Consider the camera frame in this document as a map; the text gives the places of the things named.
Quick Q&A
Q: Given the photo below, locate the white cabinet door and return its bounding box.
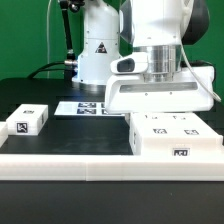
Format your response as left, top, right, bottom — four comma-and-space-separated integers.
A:
171, 113, 221, 138
131, 113, 177, 137

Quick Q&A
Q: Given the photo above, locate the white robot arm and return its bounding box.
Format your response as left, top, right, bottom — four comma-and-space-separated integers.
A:
73, 0, 214, 114

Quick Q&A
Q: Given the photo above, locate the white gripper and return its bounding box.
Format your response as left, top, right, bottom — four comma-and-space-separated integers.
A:
105, 67, 214, 114

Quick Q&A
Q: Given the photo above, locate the white marker base plate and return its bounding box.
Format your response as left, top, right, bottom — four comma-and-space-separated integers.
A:
55, 101, 115, 117

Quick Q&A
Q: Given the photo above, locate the white cable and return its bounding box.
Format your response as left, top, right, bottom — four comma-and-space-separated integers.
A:
46, 0, 54, 79

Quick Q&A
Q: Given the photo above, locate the white U-shaped fence frame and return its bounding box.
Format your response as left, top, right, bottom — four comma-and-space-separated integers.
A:
0, 121, 224, 182

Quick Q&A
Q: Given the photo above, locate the white cabinet body box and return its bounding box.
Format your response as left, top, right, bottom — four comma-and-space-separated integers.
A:
129, 113, 224, 157

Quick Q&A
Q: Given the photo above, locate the black cable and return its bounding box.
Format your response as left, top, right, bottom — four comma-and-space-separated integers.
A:
27, 61, 68, 80

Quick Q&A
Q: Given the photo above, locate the white cabinet top block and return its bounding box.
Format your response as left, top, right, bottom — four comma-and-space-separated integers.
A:
6, 104, 48, 136

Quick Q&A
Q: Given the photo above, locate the black camera stand pole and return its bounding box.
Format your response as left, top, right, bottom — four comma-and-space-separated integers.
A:
59, 0, 80, 81

